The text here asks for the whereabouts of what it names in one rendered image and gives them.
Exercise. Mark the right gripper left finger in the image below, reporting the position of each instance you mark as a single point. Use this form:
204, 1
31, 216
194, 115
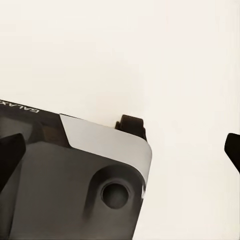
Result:
12, 150

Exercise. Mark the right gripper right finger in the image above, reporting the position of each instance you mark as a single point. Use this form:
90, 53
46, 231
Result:
232, 149

